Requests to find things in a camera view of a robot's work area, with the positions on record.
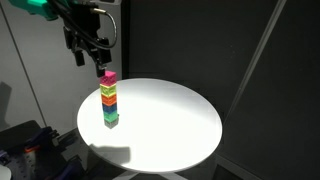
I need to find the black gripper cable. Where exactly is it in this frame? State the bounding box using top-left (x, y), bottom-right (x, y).
top-left (49, 0), bottom-right (118, 51)

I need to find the pink block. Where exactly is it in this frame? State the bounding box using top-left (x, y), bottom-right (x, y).
top-left (100, 71), bottom-right (117, 86)

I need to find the yellow-green block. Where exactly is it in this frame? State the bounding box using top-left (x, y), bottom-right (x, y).
top-left (100, 84), bottom-right (116, 97)

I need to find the green block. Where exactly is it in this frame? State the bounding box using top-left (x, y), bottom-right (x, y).
top-left (104, 111), bottom-right (118, 122)

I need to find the round white table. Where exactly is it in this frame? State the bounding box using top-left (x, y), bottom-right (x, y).
top-left (77, 78), bottom-right (222, 180)

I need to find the orange block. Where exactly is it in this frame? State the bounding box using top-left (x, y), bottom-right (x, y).
top-left (101, 95), bottom-right (117, 106)

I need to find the blue block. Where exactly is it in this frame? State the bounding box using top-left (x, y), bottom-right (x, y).
top-left (102, 103), bottom-right (117, 114)

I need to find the grey block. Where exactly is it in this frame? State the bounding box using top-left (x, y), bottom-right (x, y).
top-left (104, 118), bottom-right (119, 129)

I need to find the purple orange clamp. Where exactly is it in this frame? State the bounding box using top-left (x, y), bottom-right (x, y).
top-left (24, 126), bottom-right (59, 153)

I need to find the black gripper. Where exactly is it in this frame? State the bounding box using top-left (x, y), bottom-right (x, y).
top-left (63, 3), bottom-right (112, 78)

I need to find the teal camera mount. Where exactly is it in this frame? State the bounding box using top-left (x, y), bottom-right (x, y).
top-left (8, 0), bottom-right (58, 21)

